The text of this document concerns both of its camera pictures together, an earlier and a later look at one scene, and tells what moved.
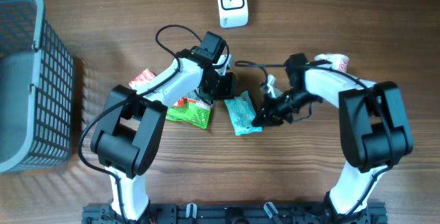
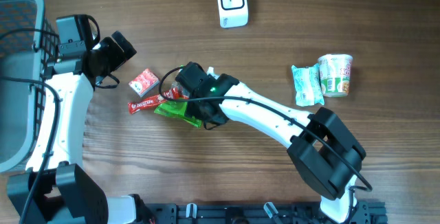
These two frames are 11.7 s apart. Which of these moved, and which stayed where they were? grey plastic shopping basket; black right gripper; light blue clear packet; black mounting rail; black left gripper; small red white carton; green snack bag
Moved: black right gripper; light blue clear packet; black left gripper
Stayed: green snack bag; black mounting rail; small red white carton; grey plastic shopping basket
